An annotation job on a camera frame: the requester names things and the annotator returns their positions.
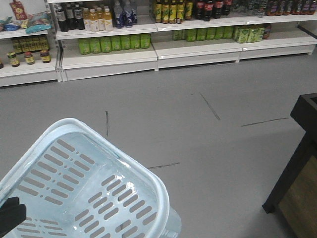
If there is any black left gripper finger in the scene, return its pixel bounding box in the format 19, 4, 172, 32
0, 197, 27, 236

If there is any light blue plastic basket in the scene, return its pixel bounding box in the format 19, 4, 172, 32
0, 118, 182, 238

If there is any black wooden fruit display stand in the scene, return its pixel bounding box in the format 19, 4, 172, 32
262, 93, 317, 238

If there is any white store shelving unit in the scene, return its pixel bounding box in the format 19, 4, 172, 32
0, 0, 317, 87

